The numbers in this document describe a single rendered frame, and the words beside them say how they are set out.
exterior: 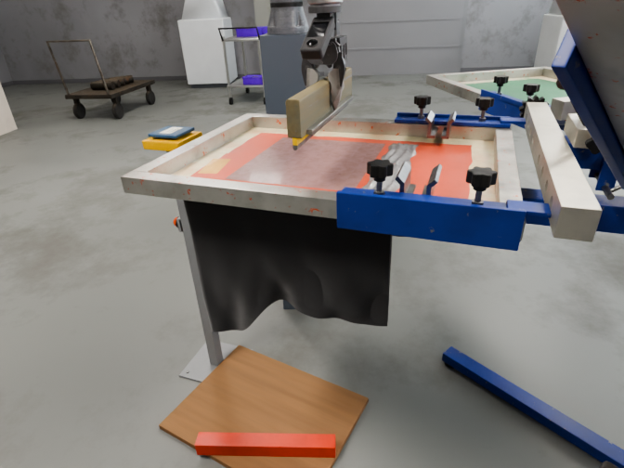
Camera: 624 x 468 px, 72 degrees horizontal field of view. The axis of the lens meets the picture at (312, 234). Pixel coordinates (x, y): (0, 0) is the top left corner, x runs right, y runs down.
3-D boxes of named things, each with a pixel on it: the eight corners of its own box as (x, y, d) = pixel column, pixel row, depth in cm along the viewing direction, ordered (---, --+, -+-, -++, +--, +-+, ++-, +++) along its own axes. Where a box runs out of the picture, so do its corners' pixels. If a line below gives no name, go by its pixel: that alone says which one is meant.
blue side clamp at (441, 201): (336, 227, 78) (335, 192, 74) (344, 215, 82) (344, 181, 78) (517, 252, 68) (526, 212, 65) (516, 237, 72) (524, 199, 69)
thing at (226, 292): (213, 333, 116) (184, 187, 95) (220, 324, 119) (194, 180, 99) (383, 372, 101) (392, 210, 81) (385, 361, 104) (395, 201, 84)
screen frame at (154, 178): (123, 192, 93) (120, 176, 91) (248, 124, 141) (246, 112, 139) (521, 241, 68) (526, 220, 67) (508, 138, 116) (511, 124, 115)
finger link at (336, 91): (352, 103, 103) (345, 62, 99) (344, 109, 98) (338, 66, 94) (339, 105, 104) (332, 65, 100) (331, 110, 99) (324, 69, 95)
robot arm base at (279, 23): (271, 32, 164) (268, 3, 160) (310, 31, 163) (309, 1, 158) (264, 35, 151) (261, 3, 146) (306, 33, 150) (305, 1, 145)
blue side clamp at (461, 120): (393, 140, 123) (394, 115, 120) (396, 136, 127) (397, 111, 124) (506, 147, 114) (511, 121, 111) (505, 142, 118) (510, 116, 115)
